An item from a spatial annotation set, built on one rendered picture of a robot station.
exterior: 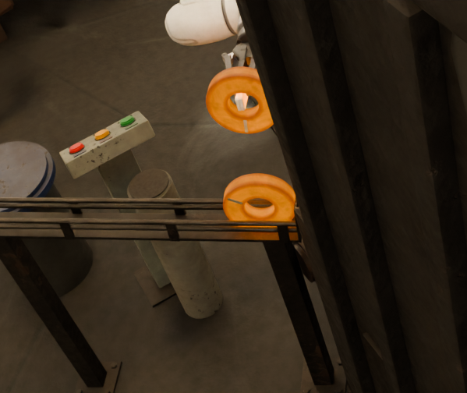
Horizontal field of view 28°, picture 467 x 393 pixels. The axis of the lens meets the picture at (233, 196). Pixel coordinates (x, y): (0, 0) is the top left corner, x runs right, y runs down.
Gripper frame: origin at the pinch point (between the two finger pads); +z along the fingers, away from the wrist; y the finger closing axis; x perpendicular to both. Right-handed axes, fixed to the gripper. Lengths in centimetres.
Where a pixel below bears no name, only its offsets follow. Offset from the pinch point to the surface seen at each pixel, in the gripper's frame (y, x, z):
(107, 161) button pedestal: 48, -34, -21
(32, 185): 78, -48, -29
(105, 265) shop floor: 73, -91, -36
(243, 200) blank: 2.8, -19.3, 11.5
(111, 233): 35.5, -26.6, 11.8
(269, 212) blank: -1.3, -25.2, 9.7
